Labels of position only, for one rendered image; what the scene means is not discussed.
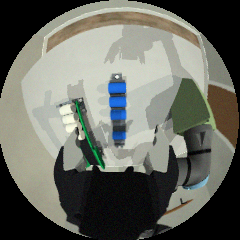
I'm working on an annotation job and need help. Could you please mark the white plastic bar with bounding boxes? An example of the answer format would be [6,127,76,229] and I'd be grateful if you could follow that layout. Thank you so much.
[62,112,79,124]
[59,103,76,116]
[66,122,82,133]
[79,130,85,140]

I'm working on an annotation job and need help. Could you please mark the grey metal tab with hex screw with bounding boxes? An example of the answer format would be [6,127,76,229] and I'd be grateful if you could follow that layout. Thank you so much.
[112,74,123,148]

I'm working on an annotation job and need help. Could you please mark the blue plastic bar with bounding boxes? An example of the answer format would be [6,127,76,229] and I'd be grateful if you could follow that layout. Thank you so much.
[112,131,126,140]
[109,97,126,107]
[110,110,126,120]
[108,83,126,94]

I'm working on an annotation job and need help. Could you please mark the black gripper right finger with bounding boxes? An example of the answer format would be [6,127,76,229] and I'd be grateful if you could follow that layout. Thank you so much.
[143,125,179,208]

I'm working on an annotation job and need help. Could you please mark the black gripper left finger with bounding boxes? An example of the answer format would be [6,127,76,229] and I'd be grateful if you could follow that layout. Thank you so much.
[54,127,87,202]

